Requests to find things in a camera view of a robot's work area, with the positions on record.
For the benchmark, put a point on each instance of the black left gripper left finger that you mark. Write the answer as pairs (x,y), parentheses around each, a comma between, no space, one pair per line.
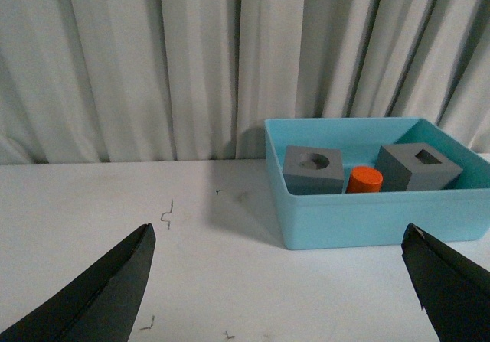
(101,304)

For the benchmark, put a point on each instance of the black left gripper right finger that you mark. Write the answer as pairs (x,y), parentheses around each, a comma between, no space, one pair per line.
(452,289)

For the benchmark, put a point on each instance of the gray block with square hole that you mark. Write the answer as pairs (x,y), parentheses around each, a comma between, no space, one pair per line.
(415,167)

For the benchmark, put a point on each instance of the orange cylinder part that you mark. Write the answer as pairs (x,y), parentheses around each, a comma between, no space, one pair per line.
(364,179)

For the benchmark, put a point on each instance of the gray block with round hole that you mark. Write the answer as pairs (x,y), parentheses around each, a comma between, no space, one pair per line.
(312,171)

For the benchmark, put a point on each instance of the blue plastic box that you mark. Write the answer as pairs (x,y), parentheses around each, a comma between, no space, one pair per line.
(346,220)

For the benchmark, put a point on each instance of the white pleated curtain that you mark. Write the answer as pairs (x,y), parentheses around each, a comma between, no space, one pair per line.
(87,81)

